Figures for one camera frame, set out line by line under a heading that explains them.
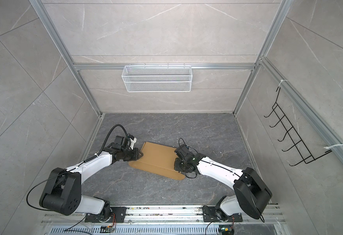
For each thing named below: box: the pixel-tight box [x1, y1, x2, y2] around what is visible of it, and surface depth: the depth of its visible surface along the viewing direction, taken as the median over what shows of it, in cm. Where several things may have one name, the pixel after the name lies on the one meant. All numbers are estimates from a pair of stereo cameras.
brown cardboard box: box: [128, 141, 186, 181], surface depth 86 cm
